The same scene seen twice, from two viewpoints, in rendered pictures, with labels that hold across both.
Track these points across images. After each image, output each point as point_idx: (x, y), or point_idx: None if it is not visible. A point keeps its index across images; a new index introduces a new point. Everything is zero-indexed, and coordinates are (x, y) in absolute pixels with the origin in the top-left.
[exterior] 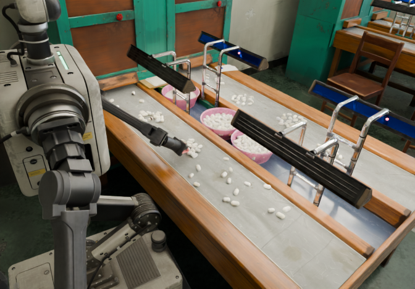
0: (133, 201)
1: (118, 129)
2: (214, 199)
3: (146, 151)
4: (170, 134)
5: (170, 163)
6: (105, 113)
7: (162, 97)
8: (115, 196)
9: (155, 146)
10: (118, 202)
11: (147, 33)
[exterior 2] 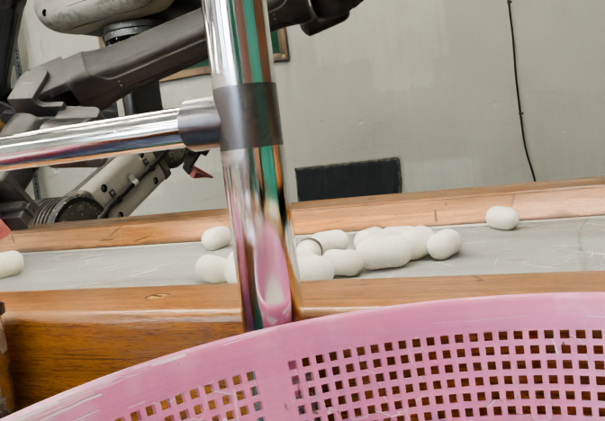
0: (73, 191)
1: (357, 199)
2: None
3: (140, 219)
4: (90, 277)
5: (23, 255)
6: (568, 183)
7: (540, 291)
8: (109, 167)
9: (132, 250)
10: (95, 169)
11: None
